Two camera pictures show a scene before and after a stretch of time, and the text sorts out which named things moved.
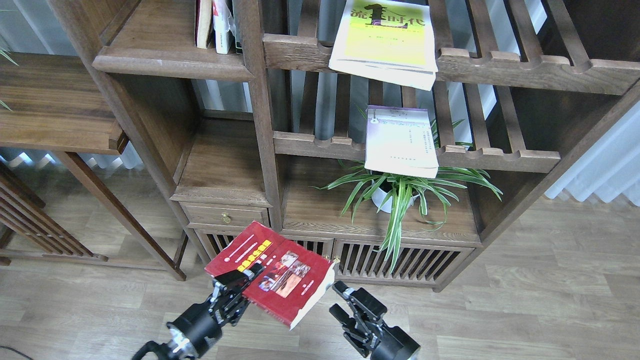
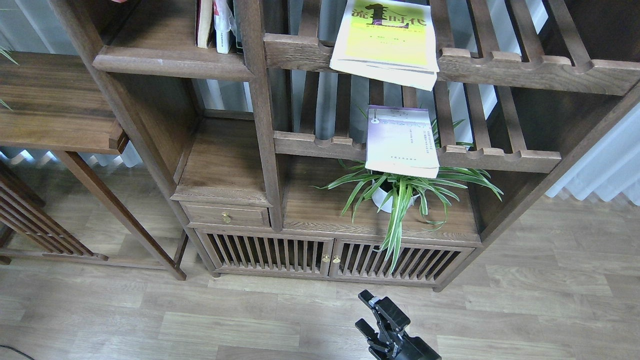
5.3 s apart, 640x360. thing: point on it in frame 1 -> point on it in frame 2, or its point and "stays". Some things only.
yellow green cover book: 386,40 stays
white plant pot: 383,201 stays
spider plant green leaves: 383,190 stays
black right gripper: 367,332 -> 393,343
